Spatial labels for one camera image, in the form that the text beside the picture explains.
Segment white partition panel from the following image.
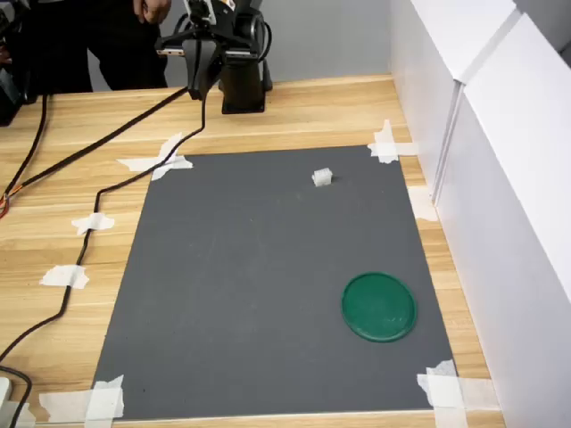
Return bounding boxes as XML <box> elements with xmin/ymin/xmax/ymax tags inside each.
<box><xmin>387</xmin><ymin>0</ymin><xmax>523</xmax><ymax>210</ymax></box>
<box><xmin>430</xmin><ymin>11</ymin><xmax>571</xmax><ymax>428</ymax></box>

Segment dark grey mat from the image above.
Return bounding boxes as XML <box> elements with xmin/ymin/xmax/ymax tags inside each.
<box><xmin>91</xmin><ymin>144</ymin><xmax>459</xmax><ymax>421</ymax></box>

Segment small white plastic terminal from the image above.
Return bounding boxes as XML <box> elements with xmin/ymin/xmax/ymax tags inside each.
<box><xmin>310</xmin><ymin>167</ymin><xmax>335</xmax><ymax>189</ymax></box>

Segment person's hand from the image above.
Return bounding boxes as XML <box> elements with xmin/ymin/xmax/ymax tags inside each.
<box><xmin>132</xmin><ymin>0</ymin><xmax>173</xmax><ymax>25</ymax></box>

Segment thin black cable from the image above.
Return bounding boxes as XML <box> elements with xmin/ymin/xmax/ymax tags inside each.
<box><xmin>0</xmin><ymin>91</ymin><xmax>50</xmax><ymax>200</ymax></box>

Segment black device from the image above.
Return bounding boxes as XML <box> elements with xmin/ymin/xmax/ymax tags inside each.
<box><xmin>0</xmin><ymin>0</ymin><xmax>39</xmax><ymax>128</ymax></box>

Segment black base cable loop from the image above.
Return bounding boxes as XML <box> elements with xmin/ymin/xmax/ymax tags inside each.
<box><xmin>254</xmin><ymin>20</ymin><xmax>274</xmax><ymax>93</ymax></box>

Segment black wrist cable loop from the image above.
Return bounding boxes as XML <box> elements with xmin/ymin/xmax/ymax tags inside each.
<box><xmin>171</xmin><ymin>12</ymin><xmax>197</xmax><ymax>39</ymax></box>

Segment black power cable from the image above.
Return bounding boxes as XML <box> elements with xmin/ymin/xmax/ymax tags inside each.
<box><xmin>0</xmin><ymin>365</ymin><xmax>34</xmax><ymax>428</ymax></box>

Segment black braided cable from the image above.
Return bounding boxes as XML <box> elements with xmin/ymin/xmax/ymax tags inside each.
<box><xmin>0</xmin><ymin>86</ymin><xmax>188</xmax><ymax>219</ymax></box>

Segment round green lid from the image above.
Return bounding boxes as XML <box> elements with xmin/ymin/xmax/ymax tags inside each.
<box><xmin>341</xmin><ymin>270</ymin><xmax>418</xmax><ymax>344</ymax></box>

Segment white tape piece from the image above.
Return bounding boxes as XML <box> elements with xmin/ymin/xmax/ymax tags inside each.
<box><xmin>368</xmin><ymin>142</ymin><xmax>420</xmax><ymax>158</ymax></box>
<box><xmin>151</xmin><ymin>132</ymin><xmax>185</xmax><ymax>182</ymax></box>
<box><xmin>417</xmin><ymin>373</ymin><xmax>501</xmax><ymax>410</ymax></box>
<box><xmin>70</xmin><ymin>212</ymin><xmax>116</xmax><ymax>236</ymax></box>
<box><xmin>408</xmin><ymin>186</ymin><xmax>441</xmax><ymax>222</ymax></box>
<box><xmin>85</xmin><ymin>374</ymin><xmax>126</xmax><ymax>423</ymax></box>
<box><xmin>38</xmin><ymin>391</ymin><xmax>93</xmax><ymax>421</ymax></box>
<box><xmin>38</xmin><ymin>265</ymin><xmax>90</xmax><ymax>290</ymax></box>
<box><xmin>116</xmin><ymin>154</ymin><xmax>194</xmax><ymax>174</ymax></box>
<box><xmin>0</xmin><ymin>400</ymin><xmax>37</xmax><ymax>428</ymax></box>
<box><xmin>426</xmin><ymin>358</ymin><xmax>468</xmax><ymax>428</ymax></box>
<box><xmin>373</xmin><ymin>119</ymin><xmax>399</xmax><ymax>165</ymax></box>

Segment black camera cable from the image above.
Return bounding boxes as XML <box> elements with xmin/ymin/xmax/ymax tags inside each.
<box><xmin>0</xmin><ymin>86</ymin><xmax>209</xmax><ymax>363</ymax></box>

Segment person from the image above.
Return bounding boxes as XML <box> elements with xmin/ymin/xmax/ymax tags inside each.
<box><xmin>26</xmin><ymin>0</ymin><xmax>171</xmax><ymax>93</ymax></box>

